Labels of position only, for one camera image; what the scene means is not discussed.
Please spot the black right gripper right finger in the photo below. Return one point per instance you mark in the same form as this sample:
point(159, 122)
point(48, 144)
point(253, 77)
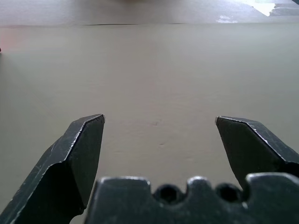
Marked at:
point(252, 149)

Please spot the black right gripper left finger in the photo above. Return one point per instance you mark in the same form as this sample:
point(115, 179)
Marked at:
point(70, 168)

